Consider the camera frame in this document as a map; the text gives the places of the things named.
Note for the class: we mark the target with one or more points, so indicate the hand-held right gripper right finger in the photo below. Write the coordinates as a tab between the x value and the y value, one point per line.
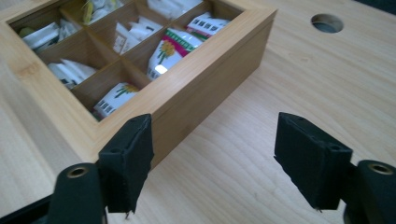
311	161

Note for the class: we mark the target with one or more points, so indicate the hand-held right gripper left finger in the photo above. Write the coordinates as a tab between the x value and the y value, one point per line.
126	161

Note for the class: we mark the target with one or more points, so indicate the wooden tea box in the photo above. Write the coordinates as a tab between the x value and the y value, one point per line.
193	93

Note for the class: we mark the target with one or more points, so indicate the group of white tea sachets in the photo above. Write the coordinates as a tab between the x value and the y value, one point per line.
169	51

